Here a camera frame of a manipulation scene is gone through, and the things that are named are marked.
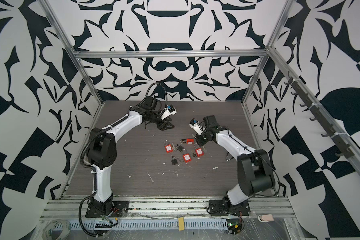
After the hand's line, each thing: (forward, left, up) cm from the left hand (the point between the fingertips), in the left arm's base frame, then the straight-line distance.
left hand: (172, 119), depth 91 cm
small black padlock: (-11, -4, -15) cm, 19 cm away
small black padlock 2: (-20, 0, -14) cm, 24 cm away
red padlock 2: (-17, -8, -14) cm, 23 cm away
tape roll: (-51, +55, -11) cm, 76 cm away
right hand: (-8, -16, -5) cm, 18 cm away
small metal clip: (-19, -33, -14) cm, 41 cm away
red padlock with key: (-12, +3, -13) cm, 18 cm away
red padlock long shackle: (-15, -16, -14) cm, 25 cm away
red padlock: (-7, -9, -13) cm, 17 cm away
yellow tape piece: (-52, -4, -13) cm, 53 cm away
